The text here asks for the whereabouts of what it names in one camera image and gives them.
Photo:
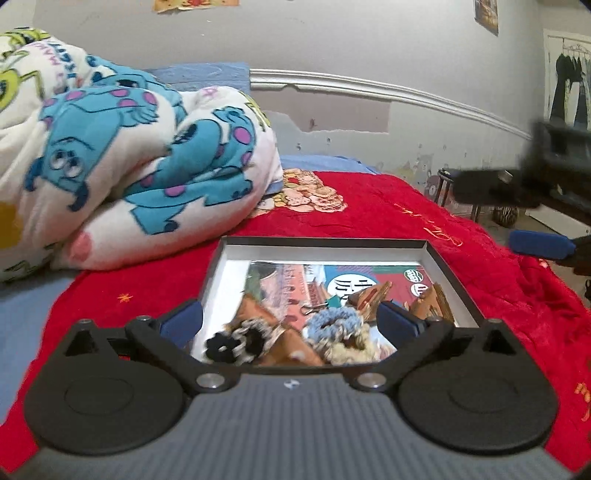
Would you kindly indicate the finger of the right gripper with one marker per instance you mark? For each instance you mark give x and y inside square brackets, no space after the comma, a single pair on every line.
[572,253]
[503,187]

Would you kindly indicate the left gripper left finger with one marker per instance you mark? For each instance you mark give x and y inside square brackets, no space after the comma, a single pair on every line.
[163,342]

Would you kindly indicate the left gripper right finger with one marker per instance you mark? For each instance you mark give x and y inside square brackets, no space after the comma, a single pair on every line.
[415,340]

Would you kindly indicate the brown triangular snack packet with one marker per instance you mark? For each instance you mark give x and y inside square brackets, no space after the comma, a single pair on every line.
[250,311]
[290,349]
[367,301]
[432,304]

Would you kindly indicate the cream crochet scrunchie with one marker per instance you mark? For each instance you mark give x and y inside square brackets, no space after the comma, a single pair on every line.
[366,345]

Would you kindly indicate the light blue crochet scrunchie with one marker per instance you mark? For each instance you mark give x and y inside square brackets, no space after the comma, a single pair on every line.
[334,324]

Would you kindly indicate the teal binder clip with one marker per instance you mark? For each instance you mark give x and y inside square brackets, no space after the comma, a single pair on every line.
[332,302]

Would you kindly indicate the black white-trimmed scrunchie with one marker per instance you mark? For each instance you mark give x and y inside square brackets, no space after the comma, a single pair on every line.
[242,346]

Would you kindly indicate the blue seat metal stool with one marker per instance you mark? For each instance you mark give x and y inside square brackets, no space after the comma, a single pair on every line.
[448,196]

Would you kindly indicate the dark patterned ball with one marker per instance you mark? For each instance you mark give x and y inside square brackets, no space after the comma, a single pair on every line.
[505,216]

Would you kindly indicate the red plush blanket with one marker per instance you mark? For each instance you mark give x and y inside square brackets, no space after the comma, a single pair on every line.
[546,315]

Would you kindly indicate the dark hanging clothes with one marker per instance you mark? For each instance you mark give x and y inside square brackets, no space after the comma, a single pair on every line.
[568,81]

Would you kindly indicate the black shallow box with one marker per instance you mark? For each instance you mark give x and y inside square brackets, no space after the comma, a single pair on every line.
[225,280]

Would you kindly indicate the blue bed sheet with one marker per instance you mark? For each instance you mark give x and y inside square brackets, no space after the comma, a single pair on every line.
[27,322]

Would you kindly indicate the colourful history textbook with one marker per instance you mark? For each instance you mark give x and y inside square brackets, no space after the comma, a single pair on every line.
[284,287]

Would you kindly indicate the monster cartoon white quilt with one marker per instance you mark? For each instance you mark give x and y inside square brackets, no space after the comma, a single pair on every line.
[103,165]

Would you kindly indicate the blue pillow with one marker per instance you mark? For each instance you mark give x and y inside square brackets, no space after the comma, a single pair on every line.
[195,76]

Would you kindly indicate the orange wall certificate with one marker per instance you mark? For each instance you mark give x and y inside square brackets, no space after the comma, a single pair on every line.
[161,6]

